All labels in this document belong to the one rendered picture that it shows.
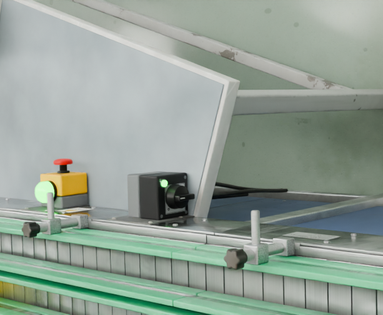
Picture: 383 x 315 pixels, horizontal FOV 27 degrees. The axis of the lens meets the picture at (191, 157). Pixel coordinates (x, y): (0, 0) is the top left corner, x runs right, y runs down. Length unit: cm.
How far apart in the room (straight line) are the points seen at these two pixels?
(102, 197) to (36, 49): 38
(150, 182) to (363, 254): 46
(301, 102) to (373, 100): 30
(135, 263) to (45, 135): 48
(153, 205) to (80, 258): 19
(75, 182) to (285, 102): 46
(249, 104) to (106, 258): 40
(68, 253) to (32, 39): 52
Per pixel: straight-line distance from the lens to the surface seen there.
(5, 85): 187
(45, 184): 161
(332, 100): 175
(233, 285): 123
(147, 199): 140
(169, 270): 132
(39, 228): 140
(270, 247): 111
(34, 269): 150
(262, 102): 154
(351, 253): 110
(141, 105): 152
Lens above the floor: 181
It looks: 47 degrees down
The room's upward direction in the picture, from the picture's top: 96 degrees counter-clockwise
